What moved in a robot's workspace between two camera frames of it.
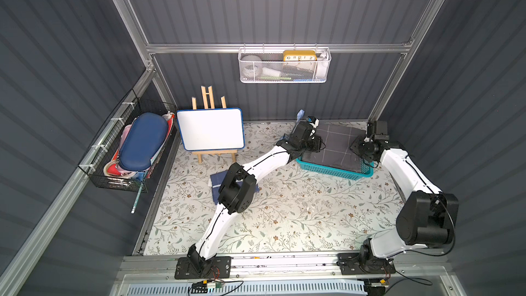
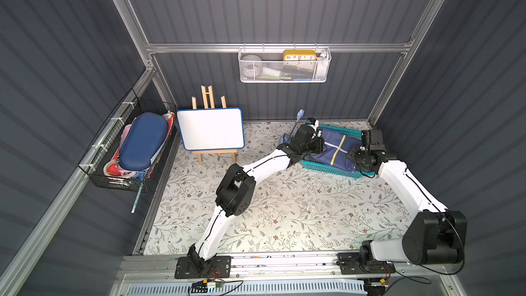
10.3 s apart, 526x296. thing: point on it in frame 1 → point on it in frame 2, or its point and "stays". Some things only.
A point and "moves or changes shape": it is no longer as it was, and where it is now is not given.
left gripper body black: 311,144 stays
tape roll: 251,66 stays
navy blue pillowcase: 217,180 moves or changes shape
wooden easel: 200,154 stays
